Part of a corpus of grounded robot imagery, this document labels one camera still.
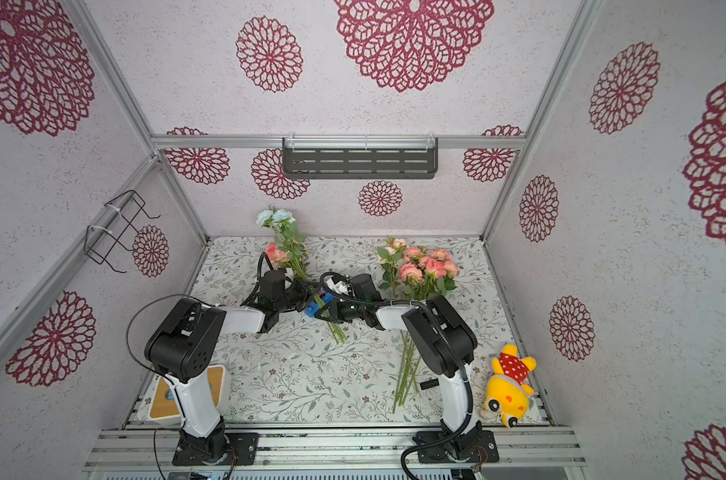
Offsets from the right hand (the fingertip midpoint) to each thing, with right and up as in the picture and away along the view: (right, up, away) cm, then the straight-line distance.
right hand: (315, 313), depth 90 cm
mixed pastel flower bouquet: (-11, +20, +11) cm, 25 cm away
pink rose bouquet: (+32, +11, +12) cm, 36 cm away
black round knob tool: (+34, -19, -5) cm, 39 cm away
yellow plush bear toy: (+51, -18, -14) cm, 56 cm away
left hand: (+2, +9, +6) cm, 11 cm away
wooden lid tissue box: (-37, -21, -13) cm, 45 cm away
